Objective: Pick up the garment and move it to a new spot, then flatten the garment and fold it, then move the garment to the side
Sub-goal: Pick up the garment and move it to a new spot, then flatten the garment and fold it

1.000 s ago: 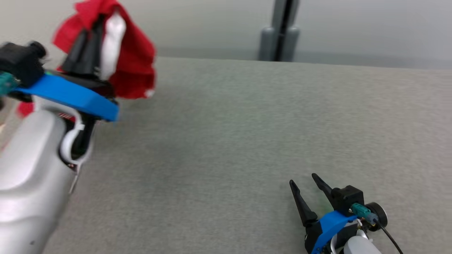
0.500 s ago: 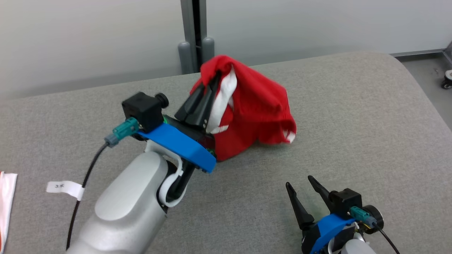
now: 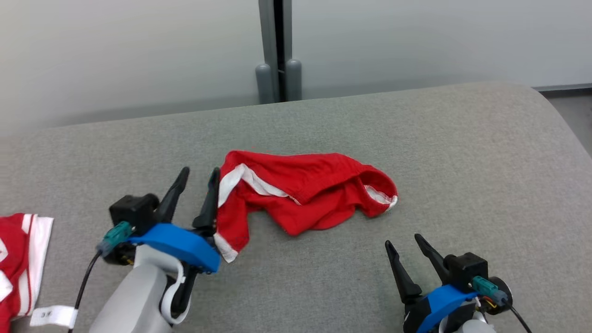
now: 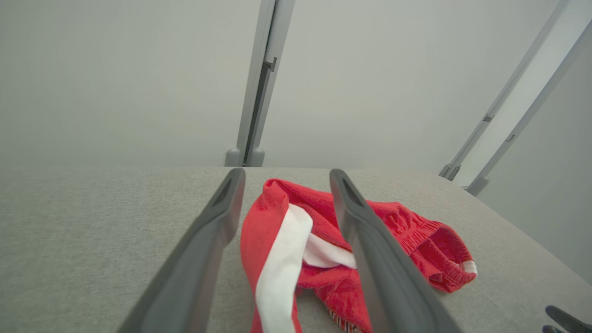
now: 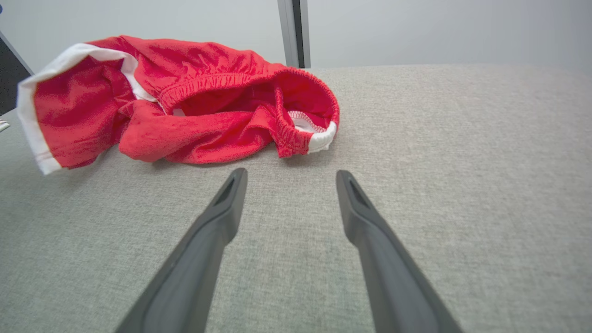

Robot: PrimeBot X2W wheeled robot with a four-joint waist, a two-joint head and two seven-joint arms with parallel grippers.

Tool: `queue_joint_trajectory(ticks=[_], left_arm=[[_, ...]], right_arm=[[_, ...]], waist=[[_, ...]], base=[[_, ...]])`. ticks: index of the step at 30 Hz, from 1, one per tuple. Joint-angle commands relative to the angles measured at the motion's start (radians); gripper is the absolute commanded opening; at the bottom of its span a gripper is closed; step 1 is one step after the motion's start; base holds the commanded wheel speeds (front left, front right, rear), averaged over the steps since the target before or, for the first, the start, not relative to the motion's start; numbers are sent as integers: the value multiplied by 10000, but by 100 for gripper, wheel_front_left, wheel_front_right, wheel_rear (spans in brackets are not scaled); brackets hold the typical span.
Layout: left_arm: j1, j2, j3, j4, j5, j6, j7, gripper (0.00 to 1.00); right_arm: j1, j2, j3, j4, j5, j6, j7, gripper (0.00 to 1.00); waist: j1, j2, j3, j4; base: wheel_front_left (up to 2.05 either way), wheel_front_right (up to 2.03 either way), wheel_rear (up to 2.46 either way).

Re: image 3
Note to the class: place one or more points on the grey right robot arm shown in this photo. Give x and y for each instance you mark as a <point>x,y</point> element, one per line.
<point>476,326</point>

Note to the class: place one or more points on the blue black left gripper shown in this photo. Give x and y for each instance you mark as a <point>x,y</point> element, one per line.
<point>185,243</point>

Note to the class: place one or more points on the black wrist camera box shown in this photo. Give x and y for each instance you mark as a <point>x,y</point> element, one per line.
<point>465,270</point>
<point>134,210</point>

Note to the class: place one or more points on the red shorts white stripe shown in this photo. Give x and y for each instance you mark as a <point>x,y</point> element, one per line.
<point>305,185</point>

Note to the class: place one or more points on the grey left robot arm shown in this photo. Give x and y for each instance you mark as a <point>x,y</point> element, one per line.
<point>134,296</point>

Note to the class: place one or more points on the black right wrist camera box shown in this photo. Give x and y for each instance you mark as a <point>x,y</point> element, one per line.
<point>465,270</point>

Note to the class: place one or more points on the red Bulls 23 jersey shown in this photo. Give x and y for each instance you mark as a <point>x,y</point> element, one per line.
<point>14,259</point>

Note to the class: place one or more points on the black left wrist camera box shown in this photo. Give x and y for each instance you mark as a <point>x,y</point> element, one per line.
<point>134,210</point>

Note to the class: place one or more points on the grey partition post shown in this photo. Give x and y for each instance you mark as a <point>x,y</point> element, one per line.
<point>268,46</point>

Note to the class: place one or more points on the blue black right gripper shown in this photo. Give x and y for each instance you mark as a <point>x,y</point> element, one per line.
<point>439,303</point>

